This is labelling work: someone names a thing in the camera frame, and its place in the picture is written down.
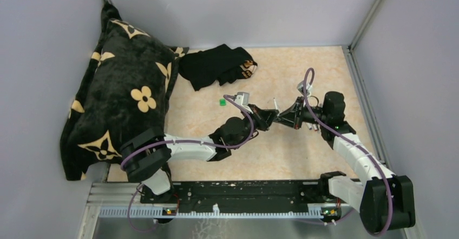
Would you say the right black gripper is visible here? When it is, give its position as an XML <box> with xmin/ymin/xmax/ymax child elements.
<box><xmin>275</xmin><ymin>96</ymin><xmax>329</xmax><ymax>130</ymax></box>

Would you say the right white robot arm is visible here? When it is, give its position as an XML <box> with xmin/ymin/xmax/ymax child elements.
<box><xmin>275</xmin><ymin>91</ymin><xmax>416</xmax><ymax>234</ymax></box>

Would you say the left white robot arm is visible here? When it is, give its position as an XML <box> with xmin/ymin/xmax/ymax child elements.
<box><xmin>121</xmin><ymin>104</ymin><xmax>279</xmax><ymax>203</ymax></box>

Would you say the black folded cloth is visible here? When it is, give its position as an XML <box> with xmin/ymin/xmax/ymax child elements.
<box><xmin>179</xmin><ymin>44</ymin><xmax>258</xmax><ymax>91</ymax></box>

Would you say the black floral plush pillow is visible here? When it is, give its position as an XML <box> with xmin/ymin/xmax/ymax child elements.
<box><xmin>60</xmin><ymin>3</ymin><xmax>188</xmax><ymax>181</ymax></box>

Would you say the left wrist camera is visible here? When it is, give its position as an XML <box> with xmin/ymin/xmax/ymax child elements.
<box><xmin>233</xmin><ymin>92</ymin><xmax>250</xmax><ymax>111</ymax></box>

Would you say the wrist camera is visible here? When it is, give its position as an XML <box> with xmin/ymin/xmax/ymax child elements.
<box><xmin>297</xmin><ymin>81</ymin><xmax>313</xmax><ymax>97</ymax></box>
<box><xmin>233</xmin><ymin>92</ymin><xmax>250</xmax><ymax>111</ymax></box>

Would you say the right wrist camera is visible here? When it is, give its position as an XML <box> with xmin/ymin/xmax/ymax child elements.
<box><xmin>297</xmin><ymin>81</ymin><xmax>313</xmax><ymax>97</ymax></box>

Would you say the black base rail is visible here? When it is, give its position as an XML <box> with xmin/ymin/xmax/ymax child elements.
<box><xmin>140</xmin><ymin>180</ymin><xmax>345</xmax><ymax>216</ymax></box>

